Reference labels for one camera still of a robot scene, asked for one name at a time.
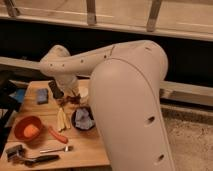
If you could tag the dark brown bowl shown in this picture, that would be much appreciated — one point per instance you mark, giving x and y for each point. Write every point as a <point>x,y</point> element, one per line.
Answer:
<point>74,115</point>

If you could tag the black handled tool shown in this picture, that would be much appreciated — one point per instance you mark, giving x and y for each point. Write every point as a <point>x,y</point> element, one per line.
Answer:
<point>40,159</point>

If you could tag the red sausage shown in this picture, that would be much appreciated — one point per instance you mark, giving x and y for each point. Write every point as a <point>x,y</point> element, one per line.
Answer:
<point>57,136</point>

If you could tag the white cylindrical cup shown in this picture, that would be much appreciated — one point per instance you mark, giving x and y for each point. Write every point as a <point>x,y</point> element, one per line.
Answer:
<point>84,95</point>

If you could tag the dark grape bunch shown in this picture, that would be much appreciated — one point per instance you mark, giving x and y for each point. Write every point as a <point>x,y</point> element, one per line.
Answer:
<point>73,100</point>

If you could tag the orange bowl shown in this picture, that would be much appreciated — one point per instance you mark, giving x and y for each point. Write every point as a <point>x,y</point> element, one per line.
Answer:
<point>20,126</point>

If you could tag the orange fruit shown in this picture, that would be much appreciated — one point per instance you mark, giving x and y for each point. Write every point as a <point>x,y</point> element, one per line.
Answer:
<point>30,131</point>

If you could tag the blue crumpled cloth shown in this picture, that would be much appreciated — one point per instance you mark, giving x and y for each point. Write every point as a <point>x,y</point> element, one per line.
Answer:
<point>83,120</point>

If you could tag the yellow banana slices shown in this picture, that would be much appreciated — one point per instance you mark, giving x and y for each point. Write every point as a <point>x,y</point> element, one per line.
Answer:
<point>62,120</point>

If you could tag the wooden cutting board table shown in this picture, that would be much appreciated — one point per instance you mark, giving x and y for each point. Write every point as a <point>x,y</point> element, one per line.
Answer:
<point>88,149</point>

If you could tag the metal fork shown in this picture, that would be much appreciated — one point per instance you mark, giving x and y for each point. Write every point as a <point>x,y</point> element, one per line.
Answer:
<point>64,149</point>

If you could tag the grey metal clamp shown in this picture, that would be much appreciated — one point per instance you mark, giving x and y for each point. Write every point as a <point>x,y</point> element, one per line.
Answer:
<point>15,151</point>

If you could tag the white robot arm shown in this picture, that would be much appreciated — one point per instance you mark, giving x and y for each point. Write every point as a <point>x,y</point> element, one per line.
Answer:
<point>124,96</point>

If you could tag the blue sponge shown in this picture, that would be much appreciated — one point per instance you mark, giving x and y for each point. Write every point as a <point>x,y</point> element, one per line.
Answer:
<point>42,96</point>

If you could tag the blue object at table edge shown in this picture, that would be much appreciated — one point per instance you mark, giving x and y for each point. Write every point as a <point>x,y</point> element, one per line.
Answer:
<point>19,95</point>

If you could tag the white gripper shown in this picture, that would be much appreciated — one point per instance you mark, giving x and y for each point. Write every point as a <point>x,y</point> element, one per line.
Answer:
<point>68,84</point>

